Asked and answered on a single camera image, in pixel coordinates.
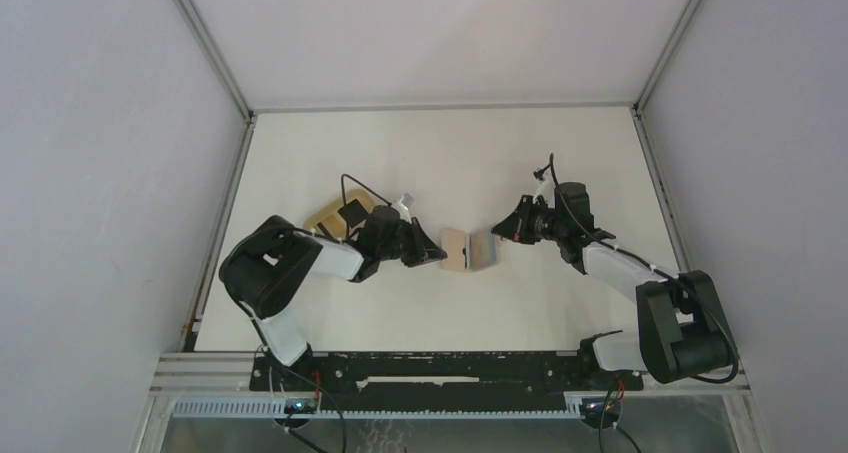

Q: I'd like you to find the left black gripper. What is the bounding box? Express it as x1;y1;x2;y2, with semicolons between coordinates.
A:
377;218;447;268

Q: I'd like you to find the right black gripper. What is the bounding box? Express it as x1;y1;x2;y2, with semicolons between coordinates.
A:
492;194;567;245

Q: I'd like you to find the beige oval tray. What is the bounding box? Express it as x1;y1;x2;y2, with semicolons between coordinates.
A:
302;188;375;239

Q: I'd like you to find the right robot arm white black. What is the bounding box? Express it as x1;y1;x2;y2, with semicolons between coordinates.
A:
491;182;740;389

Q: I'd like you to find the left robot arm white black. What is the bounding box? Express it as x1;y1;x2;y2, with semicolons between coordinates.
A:
218;205;448;390

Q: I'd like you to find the black card in tray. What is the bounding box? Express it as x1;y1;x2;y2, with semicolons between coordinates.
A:
338;199;370;229

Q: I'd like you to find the tan card black stripe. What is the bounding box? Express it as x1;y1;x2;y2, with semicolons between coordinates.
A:
314;221;340;239

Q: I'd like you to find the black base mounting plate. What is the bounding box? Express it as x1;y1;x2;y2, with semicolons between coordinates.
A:
248;351;644;411

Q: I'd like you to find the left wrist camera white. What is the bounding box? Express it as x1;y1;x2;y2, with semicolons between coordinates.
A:
392;193;415;223

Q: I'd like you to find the left black camera cable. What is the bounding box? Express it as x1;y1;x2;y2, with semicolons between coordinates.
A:
238;173;399;325

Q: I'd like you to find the black camera cable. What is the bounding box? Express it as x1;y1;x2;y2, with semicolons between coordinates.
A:
238;173;399;325
531;153;740;385

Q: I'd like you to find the right black camera cable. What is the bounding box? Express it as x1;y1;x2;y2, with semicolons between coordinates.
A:
531;153;740;385

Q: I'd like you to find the white slotted cable duct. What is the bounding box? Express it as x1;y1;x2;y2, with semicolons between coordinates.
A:
171;395;602;420

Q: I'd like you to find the aluminium frame rail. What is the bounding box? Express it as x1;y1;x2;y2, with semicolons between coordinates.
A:
150;351;749;397

